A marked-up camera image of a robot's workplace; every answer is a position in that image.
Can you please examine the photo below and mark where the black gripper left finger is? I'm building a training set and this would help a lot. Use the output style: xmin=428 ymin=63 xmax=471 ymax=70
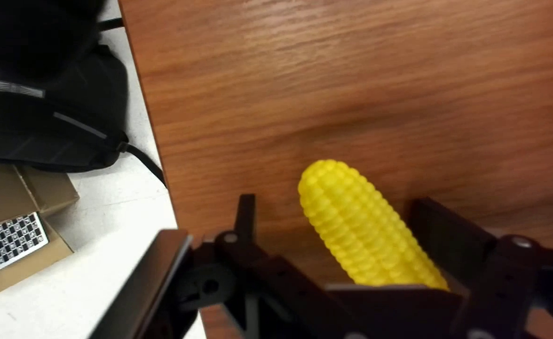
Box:
xmin=215 ymin=193 xmax=356 ymax=339

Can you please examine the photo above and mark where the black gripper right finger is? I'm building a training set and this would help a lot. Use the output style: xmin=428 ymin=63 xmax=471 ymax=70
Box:
xmin=407 ymin=197 xmax=553 ymax=339

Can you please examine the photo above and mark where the yellow plastic corn cob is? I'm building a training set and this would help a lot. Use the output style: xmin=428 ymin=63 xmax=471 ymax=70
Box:
xmin=298 ymin=159 xmax=452 ymax=293

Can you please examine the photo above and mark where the flat brown cardboard box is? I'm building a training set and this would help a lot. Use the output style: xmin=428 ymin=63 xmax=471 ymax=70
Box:
xmin=0 ymin=161 xmax=81 ymax=304

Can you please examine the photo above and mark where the card with dotted pattern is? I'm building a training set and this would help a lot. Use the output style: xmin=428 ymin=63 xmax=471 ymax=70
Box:
xmin=0 ymin=212 xmax=53 ymax=274

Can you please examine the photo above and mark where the black backpack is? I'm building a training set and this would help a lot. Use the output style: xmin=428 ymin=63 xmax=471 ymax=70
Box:
xmin=0 ymin=0 xmax=132 ymax=174

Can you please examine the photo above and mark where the black backpack strap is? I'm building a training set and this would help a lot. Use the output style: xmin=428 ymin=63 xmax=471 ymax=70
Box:
xmin=125 ymin=144 xmax=170 ymax=189

